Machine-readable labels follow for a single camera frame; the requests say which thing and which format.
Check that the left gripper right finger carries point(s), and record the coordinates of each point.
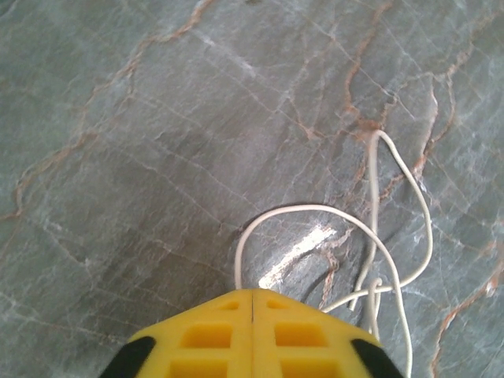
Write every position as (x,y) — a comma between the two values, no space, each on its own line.
(299,334)

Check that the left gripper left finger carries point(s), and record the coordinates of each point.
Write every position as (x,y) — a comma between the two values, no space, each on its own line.
(204,334)

